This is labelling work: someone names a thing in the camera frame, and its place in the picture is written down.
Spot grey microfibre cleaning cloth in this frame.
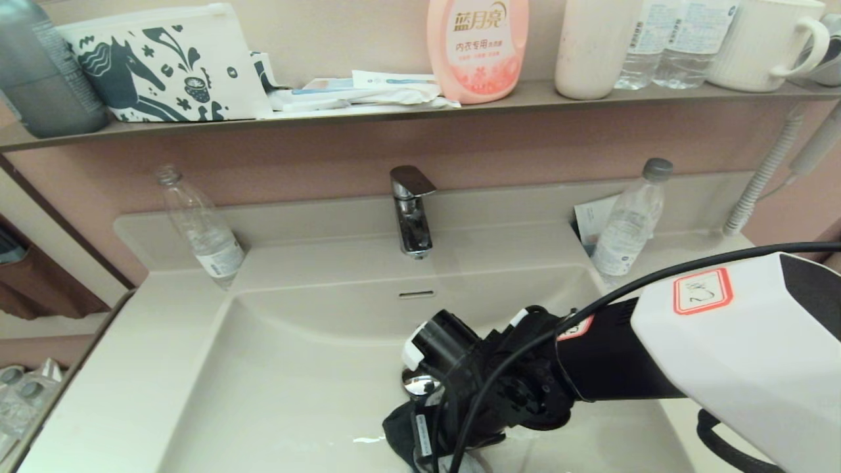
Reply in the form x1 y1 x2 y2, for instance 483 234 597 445
383 399 492 473

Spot cream sink basin countertop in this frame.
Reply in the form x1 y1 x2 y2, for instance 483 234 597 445
20 172 841 473

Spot chrome faucet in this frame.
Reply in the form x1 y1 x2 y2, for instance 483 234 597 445
390 165 438 259

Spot chrome drain stopper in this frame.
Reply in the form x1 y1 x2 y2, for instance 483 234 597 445
402 367 442 397

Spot white paper card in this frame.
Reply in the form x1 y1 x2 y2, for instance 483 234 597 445
574 195 622 247

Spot clear bottle with grey cap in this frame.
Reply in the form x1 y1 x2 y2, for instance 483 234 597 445
591 158 674 288

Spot clear uncapped plastic bottle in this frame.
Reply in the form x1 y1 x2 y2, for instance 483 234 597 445
155 164 246 290

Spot white sachet packet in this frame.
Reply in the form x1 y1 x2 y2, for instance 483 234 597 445
269 86 461 117

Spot white blue-striped packet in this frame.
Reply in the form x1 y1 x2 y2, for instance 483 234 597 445
304 70 440 96

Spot pink detergent bottle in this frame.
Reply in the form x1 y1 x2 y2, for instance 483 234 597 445
426 0 530 105

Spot cream tumbler cup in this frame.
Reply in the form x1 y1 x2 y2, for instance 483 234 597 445
554 0 643 101

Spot clear labelled water bottle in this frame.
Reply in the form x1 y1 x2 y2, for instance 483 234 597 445
653 0 740 89
614 0 673 91

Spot clear plastic wrapped packs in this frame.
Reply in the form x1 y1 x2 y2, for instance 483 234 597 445
0 358 66 461

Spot brown hanging cloth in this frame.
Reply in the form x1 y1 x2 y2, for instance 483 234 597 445
0 243 112 321

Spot white pouch with horse print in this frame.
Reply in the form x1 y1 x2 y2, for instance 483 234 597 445
56 3 274 123

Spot white ribbed mug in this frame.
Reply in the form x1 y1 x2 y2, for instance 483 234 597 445
706 0 830 93

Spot grey plastic bottle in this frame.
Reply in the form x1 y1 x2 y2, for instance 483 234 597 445
0 0 111 139

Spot grey hair dryer head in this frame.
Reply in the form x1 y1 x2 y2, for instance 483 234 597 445
792 13 841 88

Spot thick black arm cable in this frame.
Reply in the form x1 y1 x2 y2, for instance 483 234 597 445
696 409 784 473

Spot brown wall shelf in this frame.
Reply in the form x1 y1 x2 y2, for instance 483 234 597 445
0 79 841 154

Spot white coiled cord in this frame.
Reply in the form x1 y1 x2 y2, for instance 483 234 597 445
723 105 805 237

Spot white hair dryer handle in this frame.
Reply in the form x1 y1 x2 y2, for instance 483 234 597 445
786 100 841 177

